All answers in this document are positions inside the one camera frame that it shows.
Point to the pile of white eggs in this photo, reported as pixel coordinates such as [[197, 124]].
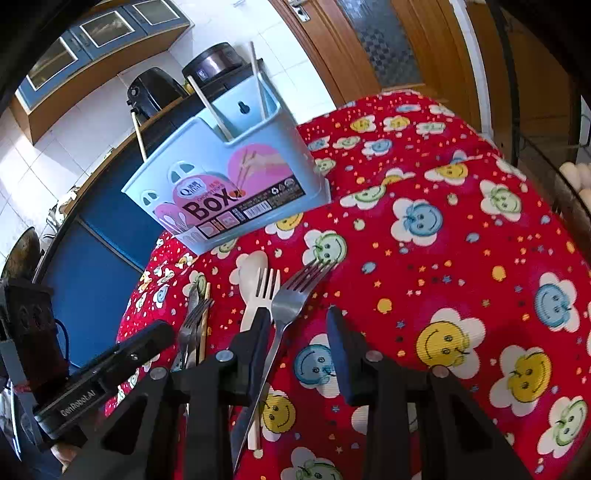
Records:
[[579, 177]]

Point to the blue wall cabinet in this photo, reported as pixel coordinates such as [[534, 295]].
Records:
[[92, 55]]

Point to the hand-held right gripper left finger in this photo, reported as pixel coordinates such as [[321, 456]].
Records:
[[259, 355]]

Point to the wooden side cabinet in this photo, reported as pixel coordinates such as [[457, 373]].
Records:
[[535, 64]]

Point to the blue kitchen base cabinet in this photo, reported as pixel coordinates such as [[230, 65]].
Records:
[[106, 240]]

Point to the white plastic spoon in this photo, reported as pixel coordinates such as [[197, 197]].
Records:
[[249, 267]]

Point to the black air fryer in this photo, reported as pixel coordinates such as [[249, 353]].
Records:
[[152, 94]]

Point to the wooden chopstick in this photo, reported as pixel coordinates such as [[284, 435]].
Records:
[[205, 323], [140, 138]]

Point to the dark rice cooker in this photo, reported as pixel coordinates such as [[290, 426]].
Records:
[[214, 64]]

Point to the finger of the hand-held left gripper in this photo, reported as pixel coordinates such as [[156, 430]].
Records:
[[138, 348]]

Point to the wooden door with glass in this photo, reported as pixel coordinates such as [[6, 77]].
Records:
[[383, 46]]

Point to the light blue plastic utensil holder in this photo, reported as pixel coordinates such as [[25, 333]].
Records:
[[258, 184]]

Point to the large metal fork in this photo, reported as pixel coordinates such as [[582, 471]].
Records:
[[288, 304]]

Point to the small metal fork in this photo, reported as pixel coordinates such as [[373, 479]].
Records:
[[191, 325]]

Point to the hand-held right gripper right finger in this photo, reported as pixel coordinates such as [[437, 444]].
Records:
[[342, 360]]

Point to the red smiley flower tablecloth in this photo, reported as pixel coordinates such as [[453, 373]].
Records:
[[438, 240]]

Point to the white plastic fork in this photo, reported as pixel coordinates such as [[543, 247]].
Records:
[[265, 290]]

